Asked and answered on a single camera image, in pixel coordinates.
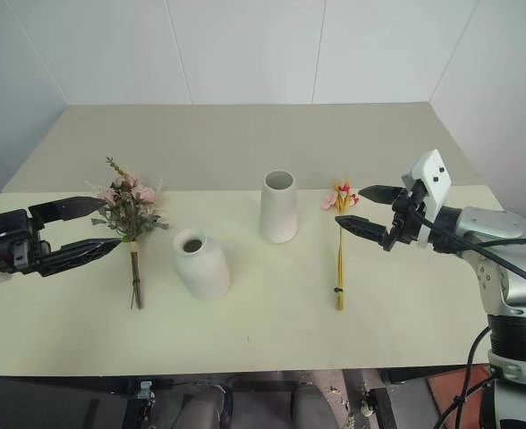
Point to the pale yellow table mat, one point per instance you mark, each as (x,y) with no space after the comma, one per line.
(267,330)

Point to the tall white cone vase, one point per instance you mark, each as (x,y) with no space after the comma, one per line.
(279,210)

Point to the black table frame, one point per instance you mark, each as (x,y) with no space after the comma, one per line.
(88,386)

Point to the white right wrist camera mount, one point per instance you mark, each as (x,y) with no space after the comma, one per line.
(433,187)

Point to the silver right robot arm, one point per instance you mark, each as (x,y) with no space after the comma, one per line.
(495,223)

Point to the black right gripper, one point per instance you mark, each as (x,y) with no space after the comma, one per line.
(406,223)

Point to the yellow stemmed flower bunch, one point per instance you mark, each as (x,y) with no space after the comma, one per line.
(341,268)

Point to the round white bottle vase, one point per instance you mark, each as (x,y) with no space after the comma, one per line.
(202,268)

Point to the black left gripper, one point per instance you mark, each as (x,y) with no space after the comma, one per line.
(10,243)

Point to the red floor mat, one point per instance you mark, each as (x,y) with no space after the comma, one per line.
(453,391)

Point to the silver table clamp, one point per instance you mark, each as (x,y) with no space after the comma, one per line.
(145,389)

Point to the pink flower bouquet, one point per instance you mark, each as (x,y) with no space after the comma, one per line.
(129,210)

